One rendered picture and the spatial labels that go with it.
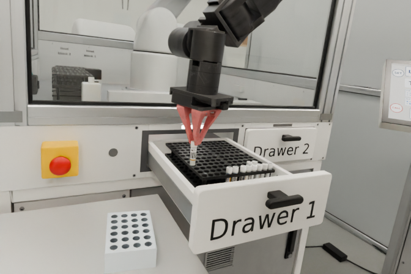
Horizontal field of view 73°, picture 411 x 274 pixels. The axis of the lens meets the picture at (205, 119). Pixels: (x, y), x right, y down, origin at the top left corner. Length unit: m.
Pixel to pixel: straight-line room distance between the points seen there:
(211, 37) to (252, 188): 0.25
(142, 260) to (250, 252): 0.64
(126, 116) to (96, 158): 0.12
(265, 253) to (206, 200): 0.76
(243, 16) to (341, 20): 0.61
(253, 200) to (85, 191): 0.43
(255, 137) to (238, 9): 0.47
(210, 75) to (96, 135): 0.35
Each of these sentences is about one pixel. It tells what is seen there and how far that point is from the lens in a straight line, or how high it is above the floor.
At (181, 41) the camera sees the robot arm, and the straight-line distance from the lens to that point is 0.52.
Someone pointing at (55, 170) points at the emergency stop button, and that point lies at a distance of 0.65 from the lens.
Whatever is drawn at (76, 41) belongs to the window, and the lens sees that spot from 0.70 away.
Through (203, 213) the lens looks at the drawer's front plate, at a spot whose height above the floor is 0.89.
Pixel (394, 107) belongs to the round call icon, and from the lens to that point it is 1.27.
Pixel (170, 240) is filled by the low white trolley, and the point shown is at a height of 0.76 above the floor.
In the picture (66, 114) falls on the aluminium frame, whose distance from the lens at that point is 0.70.
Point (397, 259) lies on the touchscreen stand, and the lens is 1.56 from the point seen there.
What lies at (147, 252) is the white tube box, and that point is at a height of 0.79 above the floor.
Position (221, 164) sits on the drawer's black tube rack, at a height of 0.90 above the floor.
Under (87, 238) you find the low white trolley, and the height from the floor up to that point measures 0.76.
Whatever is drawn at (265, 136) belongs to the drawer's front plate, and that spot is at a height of 0.91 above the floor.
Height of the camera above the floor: 1.12
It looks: 12 degrees down
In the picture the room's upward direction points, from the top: 6 degrees clockwise
